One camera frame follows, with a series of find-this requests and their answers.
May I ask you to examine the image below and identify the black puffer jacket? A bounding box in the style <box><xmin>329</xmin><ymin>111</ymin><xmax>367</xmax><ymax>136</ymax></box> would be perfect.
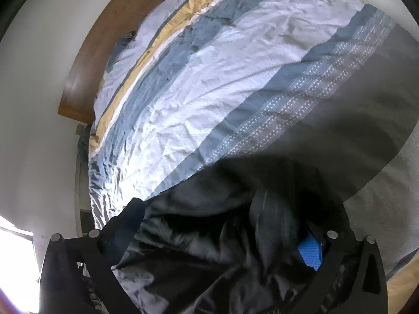
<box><xmin>114</xmin><ymin>156</ymin><xmax>354</xmax><ymax>313</ymax></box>

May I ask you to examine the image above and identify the striped blue white duvet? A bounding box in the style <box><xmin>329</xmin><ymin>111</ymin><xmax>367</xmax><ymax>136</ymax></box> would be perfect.
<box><xmin>88</xmin><ymin>0</ymin><xmax>418</xmax><ymax>313</ymax></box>

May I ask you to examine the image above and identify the white pillow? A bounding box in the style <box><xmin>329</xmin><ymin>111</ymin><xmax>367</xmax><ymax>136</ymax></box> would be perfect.
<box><xmin>93</xmin><ymin>0</ymin><xmax>187</xmax><ymax>123</ymax></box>

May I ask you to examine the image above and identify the wooden headboard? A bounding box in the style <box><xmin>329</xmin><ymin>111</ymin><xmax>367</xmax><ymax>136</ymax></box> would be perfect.
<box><xmin>58</xmin><ymin>0</ymin><xmax>164</xmax><ymax>124</ymax></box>

